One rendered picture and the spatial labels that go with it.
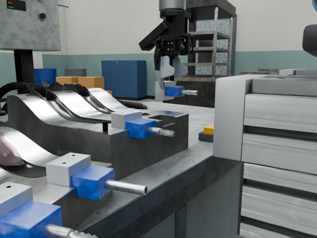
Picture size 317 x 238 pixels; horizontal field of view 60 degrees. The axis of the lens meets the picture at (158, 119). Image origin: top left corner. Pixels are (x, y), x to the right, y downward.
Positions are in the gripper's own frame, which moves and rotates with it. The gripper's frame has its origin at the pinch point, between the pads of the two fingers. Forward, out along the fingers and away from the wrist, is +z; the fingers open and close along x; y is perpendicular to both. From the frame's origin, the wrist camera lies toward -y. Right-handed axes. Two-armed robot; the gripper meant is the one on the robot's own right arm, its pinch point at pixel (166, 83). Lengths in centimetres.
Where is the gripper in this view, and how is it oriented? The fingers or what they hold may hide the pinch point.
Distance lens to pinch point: 83.2
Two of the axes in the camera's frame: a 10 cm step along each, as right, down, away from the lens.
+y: 7.9, 1.2, -6.0
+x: 6.1, -1.6, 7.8
